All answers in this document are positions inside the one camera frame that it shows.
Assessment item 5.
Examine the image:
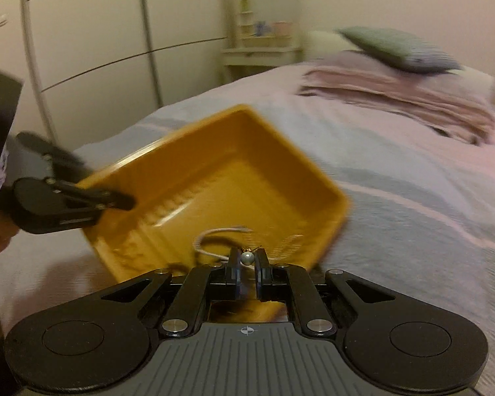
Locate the white wardrobe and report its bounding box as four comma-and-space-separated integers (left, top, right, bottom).
0, 0, 227, 161

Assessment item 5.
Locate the white pearl bracelet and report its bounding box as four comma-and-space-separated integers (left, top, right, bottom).
193, 226, 269, 269

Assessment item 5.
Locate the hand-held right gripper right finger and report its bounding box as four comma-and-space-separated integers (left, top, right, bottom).
253, 248, 397, 337

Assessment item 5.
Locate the cream desktop organizer shelf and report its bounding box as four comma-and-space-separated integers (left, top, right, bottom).
236, 8, 293, 48

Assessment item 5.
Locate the vanity mirror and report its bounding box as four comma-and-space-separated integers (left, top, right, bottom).
253, 0, 303, 38

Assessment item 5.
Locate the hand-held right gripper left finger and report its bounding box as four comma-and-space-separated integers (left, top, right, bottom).
101, 247, 245, 337

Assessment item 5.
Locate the orange plastic tray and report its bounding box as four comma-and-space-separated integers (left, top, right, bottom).
76, 104, 351, 322

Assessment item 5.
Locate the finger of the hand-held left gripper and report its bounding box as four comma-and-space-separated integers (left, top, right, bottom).
43, 144, 87, 180
45, 177, 136, 232

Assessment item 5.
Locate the green checked pillow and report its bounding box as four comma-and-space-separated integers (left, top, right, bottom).
338, 26, 463, 75

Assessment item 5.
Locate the folded pink blanket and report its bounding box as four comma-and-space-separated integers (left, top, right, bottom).
313, 49, 495, 110
299, 70, 495, 145

